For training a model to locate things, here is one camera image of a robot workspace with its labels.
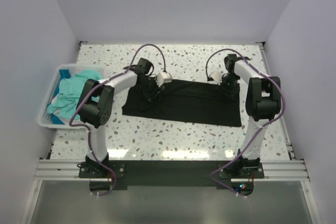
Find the aluminium frame rail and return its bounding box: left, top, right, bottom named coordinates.
left=34, top=155, right=85, bottom=182

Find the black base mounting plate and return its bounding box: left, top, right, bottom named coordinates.
left=77, top=159, right=265, bottom=195

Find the white plastic laundry basket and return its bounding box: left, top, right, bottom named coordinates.
left=37, top=63, right=107, bottom=129

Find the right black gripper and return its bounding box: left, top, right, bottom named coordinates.
left=215, top=73, right=240, bottom=103

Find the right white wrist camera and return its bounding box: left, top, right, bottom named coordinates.
left=209, top=71, right=222, bottom=84

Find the teal t shirt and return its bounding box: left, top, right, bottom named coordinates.
left=47, top=69, right=103, bottom=120

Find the black t shirt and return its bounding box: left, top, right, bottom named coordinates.
left=122, top=80, right=242, bottom=127

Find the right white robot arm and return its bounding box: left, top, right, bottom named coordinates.
left=220, top=54, right=281, bottom=178

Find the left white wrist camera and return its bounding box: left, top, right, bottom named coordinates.
left=156, top=72, right=173, bottom=87

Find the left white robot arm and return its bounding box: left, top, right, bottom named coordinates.
left=76, top=58, right=172, bottom=178

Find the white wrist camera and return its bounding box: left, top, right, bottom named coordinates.
left=209, top=71, right=222, bottom=84
left=156, top=72, right=173, bottom=87

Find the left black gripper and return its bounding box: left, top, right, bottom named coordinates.
left=137, top=77, right=164, bottom=104

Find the blue t shirt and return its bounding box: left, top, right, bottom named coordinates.
left=59, top=69, right=71, bottom=80

